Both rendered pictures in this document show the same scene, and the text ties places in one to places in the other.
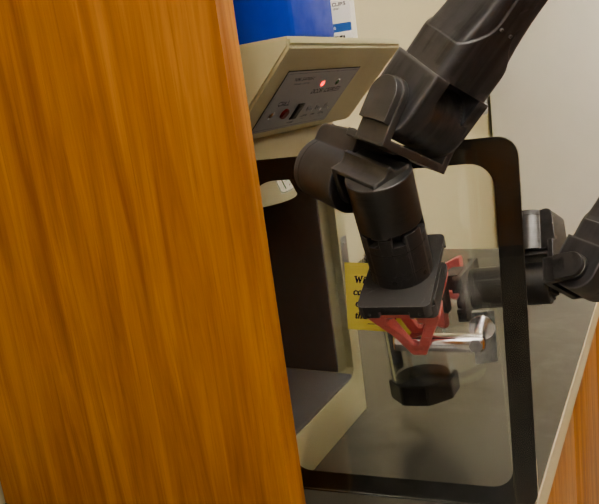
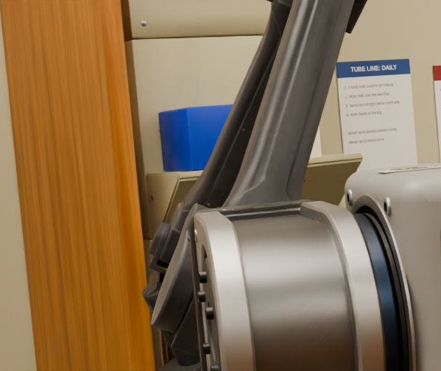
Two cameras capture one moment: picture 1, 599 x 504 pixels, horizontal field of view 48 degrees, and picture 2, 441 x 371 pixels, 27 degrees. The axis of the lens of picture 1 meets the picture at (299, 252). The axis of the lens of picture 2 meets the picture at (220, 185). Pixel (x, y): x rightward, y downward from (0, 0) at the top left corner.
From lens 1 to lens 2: 0.83 m
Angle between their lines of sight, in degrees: 33
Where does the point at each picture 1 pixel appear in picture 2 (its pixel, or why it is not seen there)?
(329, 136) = not seen: hidden behind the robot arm
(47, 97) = (63, 194)
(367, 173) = (154, 283)
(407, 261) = not seen: hidden behind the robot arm
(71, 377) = not seen: outside the picture
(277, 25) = (185, 161)
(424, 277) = (197, 361)
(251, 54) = (164, 181)
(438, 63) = (177, 221)
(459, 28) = (188, 200)
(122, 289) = (88, 333)
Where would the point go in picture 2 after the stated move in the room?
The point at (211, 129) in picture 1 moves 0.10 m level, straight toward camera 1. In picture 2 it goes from (115, 235) to (74, 245)
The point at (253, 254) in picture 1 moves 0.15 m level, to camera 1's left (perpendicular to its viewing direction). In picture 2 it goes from (131, 324) to (49, 321)
